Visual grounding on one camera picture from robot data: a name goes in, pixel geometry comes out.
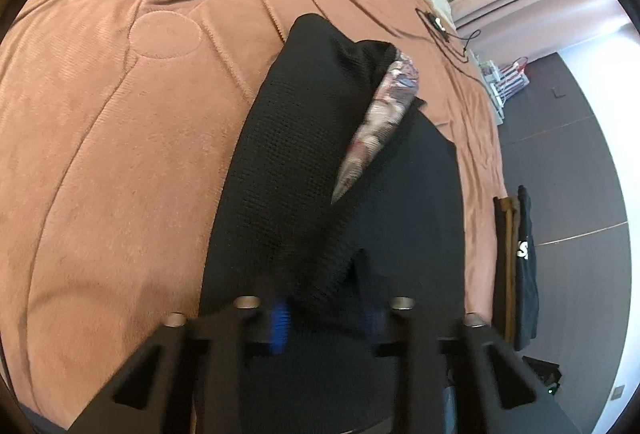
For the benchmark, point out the stack of folded dark clothes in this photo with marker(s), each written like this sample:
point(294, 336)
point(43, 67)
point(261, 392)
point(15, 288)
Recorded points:
point(515, 309)

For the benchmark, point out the right pink curtain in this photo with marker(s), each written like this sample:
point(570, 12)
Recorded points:
point(510, 29)

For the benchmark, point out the small black device on bed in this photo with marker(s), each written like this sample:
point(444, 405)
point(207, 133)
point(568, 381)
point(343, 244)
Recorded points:
point(436, 23)

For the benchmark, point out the peach brown blanket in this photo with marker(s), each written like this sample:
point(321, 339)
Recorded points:
point(118, 120)

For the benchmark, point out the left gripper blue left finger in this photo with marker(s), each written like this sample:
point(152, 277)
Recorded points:
point(270, 325)

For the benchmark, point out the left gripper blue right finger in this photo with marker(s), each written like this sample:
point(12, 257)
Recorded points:
point(375, 318)

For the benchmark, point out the black t-shirt with patterned trim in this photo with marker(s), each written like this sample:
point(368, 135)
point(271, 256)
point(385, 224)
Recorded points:
point(397, 232)

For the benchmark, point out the white nightstand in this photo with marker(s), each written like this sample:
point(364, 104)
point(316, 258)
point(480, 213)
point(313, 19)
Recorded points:
point(492, 99)

